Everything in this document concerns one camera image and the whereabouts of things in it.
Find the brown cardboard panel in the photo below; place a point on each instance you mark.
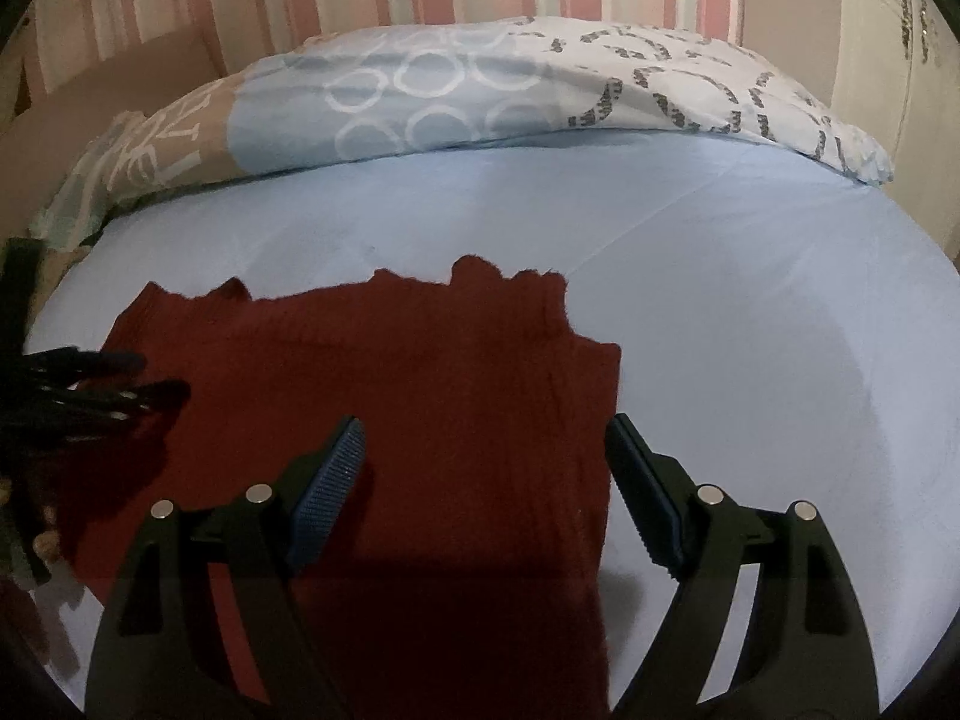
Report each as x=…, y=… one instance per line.
x=112, y=82

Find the white wardrobe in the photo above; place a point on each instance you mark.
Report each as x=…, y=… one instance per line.
x=900, y=127

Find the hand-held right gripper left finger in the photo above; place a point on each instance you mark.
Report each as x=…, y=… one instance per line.
x=330, y=495

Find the light blue bed sheet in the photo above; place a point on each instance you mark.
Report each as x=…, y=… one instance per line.
x=750, y=315

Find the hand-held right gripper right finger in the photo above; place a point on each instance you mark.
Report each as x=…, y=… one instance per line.
x=664, y=536

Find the light blue patterned pillow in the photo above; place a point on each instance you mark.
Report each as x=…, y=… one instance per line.
x=450, y=90

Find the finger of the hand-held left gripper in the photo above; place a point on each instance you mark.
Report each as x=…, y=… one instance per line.
x=82, y=367
x=120, y=405

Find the dark red knit sweater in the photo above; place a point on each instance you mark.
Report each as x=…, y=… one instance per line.
x=450, y=427

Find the person's left hand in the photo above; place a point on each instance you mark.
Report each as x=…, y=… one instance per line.
x=49, y=542

